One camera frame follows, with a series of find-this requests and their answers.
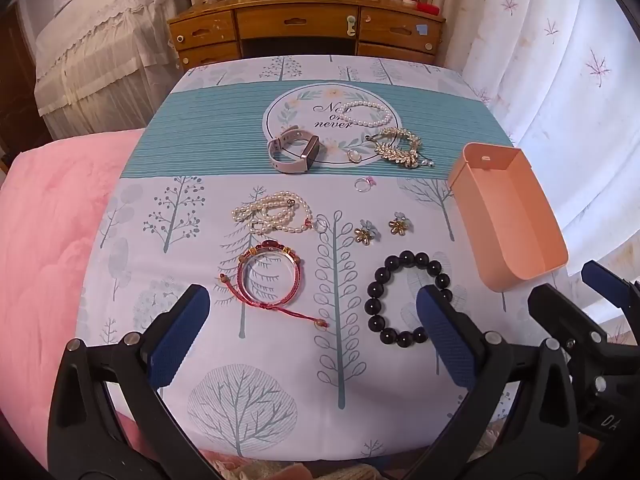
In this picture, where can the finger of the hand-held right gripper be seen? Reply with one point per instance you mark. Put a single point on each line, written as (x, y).
(560, 315)
(602, 276)

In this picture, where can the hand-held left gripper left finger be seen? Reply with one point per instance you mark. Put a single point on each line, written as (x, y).
(180, 332)

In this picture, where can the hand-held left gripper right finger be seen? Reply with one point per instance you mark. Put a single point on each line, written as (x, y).
(445, 340)

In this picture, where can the peach plastic box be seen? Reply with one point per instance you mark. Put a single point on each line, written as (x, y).
(505, 220)

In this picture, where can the gold and blue flower earring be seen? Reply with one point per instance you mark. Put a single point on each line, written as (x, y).
(399, 225)
(364, 235)

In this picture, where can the smartwatch with pink band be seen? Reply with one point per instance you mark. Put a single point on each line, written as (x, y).
(282, 161)

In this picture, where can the tree print tablecloth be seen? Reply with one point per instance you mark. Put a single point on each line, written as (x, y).
(300, 360)

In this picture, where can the pink blanket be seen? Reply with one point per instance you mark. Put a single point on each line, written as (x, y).
(50, 260)

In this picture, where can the white leaf print curtain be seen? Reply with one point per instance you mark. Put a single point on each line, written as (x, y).
(550, 85)

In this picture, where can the cream lace furniture cover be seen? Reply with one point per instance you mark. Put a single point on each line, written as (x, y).
(100, 60)

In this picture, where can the dark wooden door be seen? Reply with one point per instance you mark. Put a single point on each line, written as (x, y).
(20, 85)

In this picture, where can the red box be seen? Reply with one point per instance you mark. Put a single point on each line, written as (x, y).
(428, 7)

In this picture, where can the wooden desk with drawers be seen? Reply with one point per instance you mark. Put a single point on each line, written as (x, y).
(280, 22)

